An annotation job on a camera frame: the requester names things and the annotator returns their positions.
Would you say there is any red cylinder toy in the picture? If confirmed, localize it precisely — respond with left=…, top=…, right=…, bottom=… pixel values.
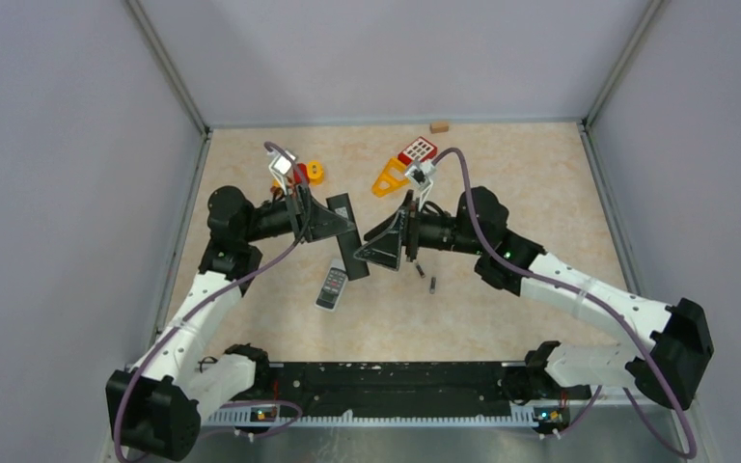
left=293, top=163, right=311, bottom=185

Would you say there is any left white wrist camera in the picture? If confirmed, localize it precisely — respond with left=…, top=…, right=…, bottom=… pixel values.
left=266, top=149, right=296, bottom=194

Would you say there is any small wooden block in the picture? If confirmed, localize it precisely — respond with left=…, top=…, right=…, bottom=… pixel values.
left=429, top=121, right=450, bottom=134

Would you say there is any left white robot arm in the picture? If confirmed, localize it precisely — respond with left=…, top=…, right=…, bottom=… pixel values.
left=105, top=184, right=359, bottom=462

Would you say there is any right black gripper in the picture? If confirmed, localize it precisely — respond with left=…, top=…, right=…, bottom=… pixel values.
left=354, top=191, right=485, bottom=270

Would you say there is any red toy block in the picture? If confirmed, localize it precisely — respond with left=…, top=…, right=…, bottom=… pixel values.
left=396, top=137, right=438, bottom=166

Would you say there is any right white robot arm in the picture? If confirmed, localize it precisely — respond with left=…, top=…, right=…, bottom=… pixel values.
left=353, top=186, right=714, bottom=410

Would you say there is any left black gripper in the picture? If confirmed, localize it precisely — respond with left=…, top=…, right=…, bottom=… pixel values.
left=241, top=181, right=356, bottom=242

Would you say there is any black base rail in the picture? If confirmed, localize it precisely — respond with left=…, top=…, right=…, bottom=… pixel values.
left=204, top=361, right=576, bottom=436

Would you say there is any black remote control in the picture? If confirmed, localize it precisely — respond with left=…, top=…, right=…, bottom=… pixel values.
left=326, top=193, right=370, bottom=281

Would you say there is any yellow ring toy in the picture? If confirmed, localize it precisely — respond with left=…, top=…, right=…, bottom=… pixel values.
left=306, top=160, right=325, bottom=185

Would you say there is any white remote control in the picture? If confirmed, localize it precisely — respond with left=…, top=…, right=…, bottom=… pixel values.
left=315, top=259, right=348, bottom=312

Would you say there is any yellow triangle toy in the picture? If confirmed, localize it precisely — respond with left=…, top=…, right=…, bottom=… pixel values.
left=371, top=157, right=410, bottom=198

